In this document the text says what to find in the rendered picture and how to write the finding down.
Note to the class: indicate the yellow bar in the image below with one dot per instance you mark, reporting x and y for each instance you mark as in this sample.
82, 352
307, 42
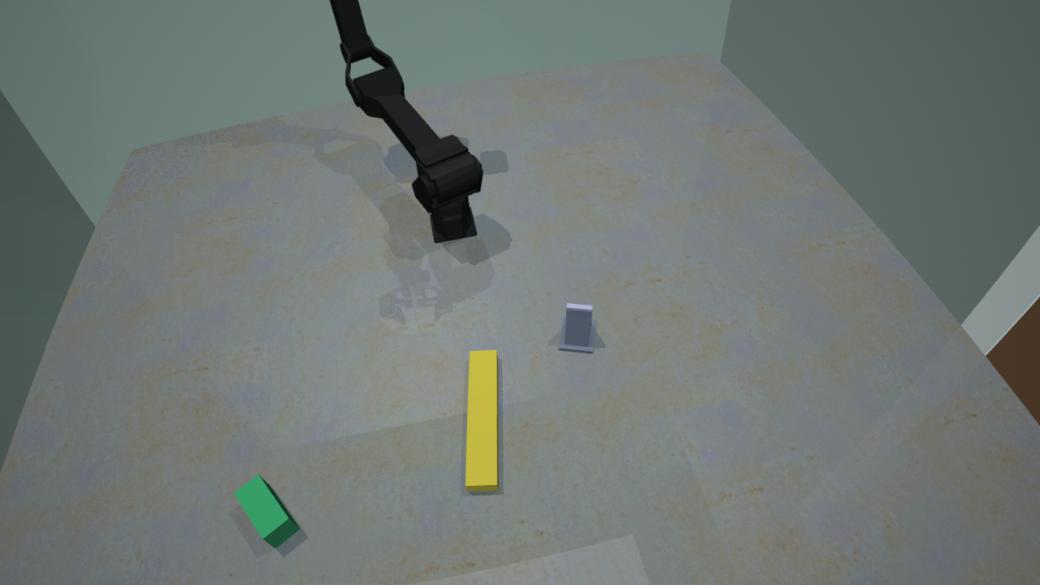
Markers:
482, 452

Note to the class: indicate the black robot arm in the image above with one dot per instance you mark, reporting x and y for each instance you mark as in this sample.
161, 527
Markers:
447, 172

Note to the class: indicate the green rectangular block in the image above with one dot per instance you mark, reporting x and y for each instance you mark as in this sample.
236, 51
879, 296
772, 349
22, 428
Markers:
266, 511

